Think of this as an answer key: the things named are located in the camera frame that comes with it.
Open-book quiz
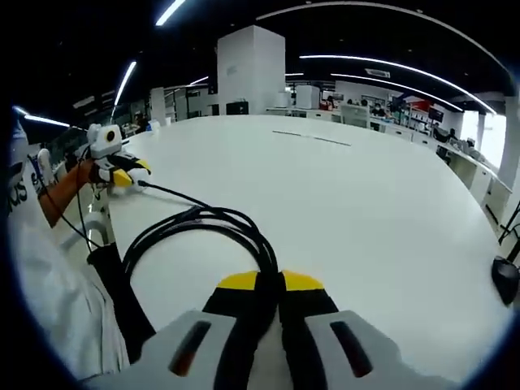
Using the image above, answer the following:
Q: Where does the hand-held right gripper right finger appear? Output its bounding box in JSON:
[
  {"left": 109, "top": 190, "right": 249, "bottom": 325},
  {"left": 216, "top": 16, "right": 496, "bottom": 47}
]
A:
[{"left": 279, "top": 269, "right": 407, "bottom": 390}]

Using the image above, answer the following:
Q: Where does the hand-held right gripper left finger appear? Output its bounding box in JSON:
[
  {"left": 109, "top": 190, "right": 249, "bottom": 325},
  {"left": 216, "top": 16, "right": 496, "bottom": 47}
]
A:
[{"left": 137, "top": 270, "right": 282, "bottom": 390}]

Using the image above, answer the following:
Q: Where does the black Type-C cable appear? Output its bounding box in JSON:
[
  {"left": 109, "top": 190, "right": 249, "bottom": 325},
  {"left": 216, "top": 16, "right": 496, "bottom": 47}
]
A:
[{"left": 121, "top": 180, "right": 284, "bottom": 322}]

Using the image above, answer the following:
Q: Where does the white desk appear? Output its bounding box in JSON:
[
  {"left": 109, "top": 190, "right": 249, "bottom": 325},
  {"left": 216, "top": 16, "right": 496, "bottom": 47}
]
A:
[{"left": 107, "top": 115, "right": 515, "bottom": 385}]

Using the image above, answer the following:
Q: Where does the white ceiling light strip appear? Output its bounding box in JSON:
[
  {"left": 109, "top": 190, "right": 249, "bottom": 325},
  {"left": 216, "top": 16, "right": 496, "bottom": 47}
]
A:
[
  {"left": 155, "top": 0, "right": 188, "bottom": 27},
  {"left": 14, "top": 106, "right": 71, "bottom": 128},
  {"left": 331, "top": 72, "right": 464, "bottom": 112},
  {"left": 113, "top": 60, "right": 138, "bottom": 107},
  {"left": 299, "top": 54, "right": 497, "bottom": 115}
]

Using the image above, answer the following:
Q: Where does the white worn device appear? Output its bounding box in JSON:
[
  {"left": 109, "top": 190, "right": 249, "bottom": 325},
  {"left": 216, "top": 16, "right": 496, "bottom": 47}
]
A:
[{"left": 36, "top": 148, "right": 54, "bottom": 188}]

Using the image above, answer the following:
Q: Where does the person in white shirt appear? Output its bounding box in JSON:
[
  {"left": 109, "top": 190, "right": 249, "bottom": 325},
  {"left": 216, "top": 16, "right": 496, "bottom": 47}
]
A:
[{"left": 7, "top": 117, "right": 135, "bottom": 379}]

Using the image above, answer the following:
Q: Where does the wide white pillar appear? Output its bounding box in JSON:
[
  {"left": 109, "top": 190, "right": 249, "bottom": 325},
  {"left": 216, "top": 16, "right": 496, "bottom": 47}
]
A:
[{"left": 216, "top": 24, "right": 286, "bottom": 117}]

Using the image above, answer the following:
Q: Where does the white cabinet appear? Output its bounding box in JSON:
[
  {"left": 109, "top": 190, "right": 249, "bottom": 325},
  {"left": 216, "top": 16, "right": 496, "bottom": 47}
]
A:
[{"left": 295, "top": 84, "right": 321, "bottom": 110}]

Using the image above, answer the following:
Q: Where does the black computer mouse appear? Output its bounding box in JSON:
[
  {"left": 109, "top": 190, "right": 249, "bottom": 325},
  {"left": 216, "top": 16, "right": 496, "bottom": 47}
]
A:
[{"left": 490, "top": 256, "right": 520, "bottom": 306}]

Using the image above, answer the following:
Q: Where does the white office chair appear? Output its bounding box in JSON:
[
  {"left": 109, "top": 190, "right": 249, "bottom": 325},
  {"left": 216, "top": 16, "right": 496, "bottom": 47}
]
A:
[{"left": 340, "top": 103, "right": 371, "bottom": 125}]

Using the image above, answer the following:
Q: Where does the black stand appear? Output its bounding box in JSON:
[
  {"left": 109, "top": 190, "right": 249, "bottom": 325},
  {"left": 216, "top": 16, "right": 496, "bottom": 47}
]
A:
[{"left": 499, "top": 198, "right": 520, "bottom": 269}]

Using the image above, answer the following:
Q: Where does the narrow white pillar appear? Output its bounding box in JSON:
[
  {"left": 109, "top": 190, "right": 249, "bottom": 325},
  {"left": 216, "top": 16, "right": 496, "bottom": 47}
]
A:
[{"left": 497, "top": 93, "right": 520, "bottom": 188}]

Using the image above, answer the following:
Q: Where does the white chair frame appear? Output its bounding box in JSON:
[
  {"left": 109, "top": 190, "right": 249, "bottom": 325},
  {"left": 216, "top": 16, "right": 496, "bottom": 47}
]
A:
[{"left": 60, "top": 202, "right": 117, "bottom": 249}]

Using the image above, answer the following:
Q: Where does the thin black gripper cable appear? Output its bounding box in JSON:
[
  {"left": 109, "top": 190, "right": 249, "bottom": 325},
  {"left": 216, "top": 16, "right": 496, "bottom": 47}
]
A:
[{"left": 38, "top": 156, "right": 101, "bottom": 249}]

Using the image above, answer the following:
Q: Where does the desk cable slot cover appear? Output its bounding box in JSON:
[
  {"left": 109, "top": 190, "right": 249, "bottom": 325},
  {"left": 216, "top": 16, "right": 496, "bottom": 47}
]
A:
[{"left": 271, "top": 129, "right": 353, "bottom": 147}]

